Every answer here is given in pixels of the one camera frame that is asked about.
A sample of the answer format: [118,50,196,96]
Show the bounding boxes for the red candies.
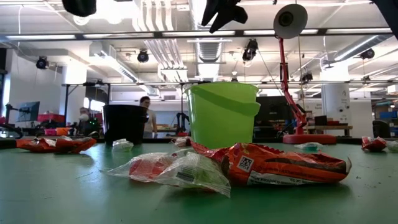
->
[16,136,71,154]

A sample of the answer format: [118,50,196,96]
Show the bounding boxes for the clear green candy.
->
[294,141,325,152]
[155,151,233,198]

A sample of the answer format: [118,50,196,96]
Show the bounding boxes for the clear wrapped red candy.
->
[107,151,178,184]
[172,136,193,147]

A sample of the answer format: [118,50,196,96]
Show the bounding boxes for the red white candy packet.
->
[360,136,388,152]

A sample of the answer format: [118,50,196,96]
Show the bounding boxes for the black beam light strips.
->
[0,27,398,41]

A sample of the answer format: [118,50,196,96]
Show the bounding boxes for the black ceiling spotlight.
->
[359,47,376,60]
[35,55,50,70]
[137,49,150,63]
[241,38,259,62]

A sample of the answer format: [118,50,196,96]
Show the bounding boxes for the large black screen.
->
[260,95,295,127]

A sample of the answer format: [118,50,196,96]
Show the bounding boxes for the person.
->
[139,95,159,139]
[76,106,96,136]

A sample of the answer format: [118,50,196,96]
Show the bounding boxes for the lime green plastic bucket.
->
[184,81,262,150]

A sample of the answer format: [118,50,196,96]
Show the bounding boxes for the computer monitor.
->
[14,101,41,123]

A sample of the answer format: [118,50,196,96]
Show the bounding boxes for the black plastic bucket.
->
[102,104,150,147]

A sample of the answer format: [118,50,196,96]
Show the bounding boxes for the white pillar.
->
[320,82,351,133]

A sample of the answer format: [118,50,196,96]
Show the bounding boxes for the red desk lamp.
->
[272,2,337,145]

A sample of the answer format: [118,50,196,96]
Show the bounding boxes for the wooden workbench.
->
[306,124,354,131]

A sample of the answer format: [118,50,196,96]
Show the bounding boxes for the green table mat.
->
[0,141,398,224]

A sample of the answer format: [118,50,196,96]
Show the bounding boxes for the black chair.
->
[371,119,392,139]

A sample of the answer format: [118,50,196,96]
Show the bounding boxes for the silver ventilation duct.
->
[332,33,394,62]
[188,0,233,80]

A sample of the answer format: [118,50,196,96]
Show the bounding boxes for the black metal rack frame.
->
[61,82,112,131]

